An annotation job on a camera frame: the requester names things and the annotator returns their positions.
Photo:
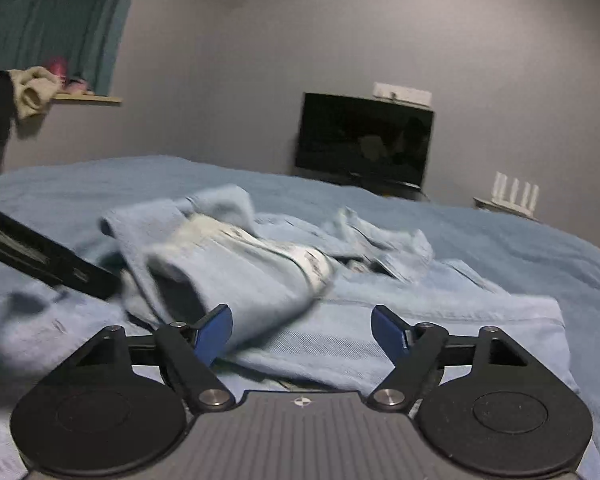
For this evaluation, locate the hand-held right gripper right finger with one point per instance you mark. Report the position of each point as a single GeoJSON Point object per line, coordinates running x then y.
{"type": "Point", "coordinates": [389, 334]}

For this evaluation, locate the blue fleece blanket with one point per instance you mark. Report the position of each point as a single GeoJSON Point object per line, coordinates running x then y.
{"type": "Point", "coordinates": [480, 230]}

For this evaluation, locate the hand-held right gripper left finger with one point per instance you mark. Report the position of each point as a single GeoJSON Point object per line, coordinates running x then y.
{"type": "Point", "coordinates": [216, 334]}

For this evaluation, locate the white router with antennas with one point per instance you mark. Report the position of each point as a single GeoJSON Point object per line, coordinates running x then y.
{"type": "Point", "coordinates": [515, 192]}

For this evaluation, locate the beige crumpled cloth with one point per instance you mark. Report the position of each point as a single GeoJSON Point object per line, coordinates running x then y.
{"type": "Point", "coordinates": [32, 91]}

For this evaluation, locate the wooden window ledge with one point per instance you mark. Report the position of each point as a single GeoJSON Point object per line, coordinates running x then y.
{"type": "Point", "coordinates": [87, 99]}

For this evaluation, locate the black flat screen television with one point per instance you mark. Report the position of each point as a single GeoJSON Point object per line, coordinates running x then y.
{"type": "Point", "coordinates": [365, 140]}

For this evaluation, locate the blue denim jeans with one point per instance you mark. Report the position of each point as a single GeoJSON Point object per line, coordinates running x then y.
{"type": "Point", "coordinates": [260, 270]}

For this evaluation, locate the pink object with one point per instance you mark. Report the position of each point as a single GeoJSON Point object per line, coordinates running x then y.
{"type": "Point", "coordinates": [62, 72]}

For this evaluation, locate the small wall shelf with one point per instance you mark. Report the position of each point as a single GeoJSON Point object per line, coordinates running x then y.
{"type": "Point", "coordinates": [482, 203]}

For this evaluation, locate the teal curtain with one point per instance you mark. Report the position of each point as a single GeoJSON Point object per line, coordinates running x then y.
{"type": "Point", "coordinates": [55, 15]}

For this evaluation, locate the white wall power strip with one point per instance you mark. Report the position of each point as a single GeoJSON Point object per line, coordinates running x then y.
{"type": "Point", "coordinates": [402, 93]}

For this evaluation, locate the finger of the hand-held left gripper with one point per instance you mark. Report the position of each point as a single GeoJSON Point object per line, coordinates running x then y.
{"type": "Point", "coordinates": [40, 255]}

